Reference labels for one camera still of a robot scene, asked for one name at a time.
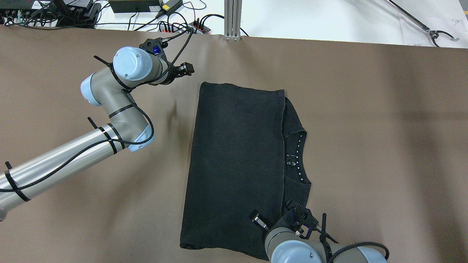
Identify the reacher grabber tool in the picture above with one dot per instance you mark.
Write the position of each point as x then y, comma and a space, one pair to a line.
433, 34

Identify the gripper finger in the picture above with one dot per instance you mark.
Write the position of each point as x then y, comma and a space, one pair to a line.
260, 220

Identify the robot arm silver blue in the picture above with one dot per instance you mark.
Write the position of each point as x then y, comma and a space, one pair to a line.
298, 237
129, 127

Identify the black power strip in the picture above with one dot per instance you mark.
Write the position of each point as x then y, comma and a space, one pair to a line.
179, 27

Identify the black power adapter box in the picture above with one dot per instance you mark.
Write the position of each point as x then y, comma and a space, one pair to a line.
135, 6

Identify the black t-shirt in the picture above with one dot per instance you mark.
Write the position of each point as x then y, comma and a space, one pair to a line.
246, 155

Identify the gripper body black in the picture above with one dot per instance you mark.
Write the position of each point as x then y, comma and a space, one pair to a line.
283, 221
171, 75

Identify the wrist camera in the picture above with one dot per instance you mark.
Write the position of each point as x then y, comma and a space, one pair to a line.
294, 204
154, 46

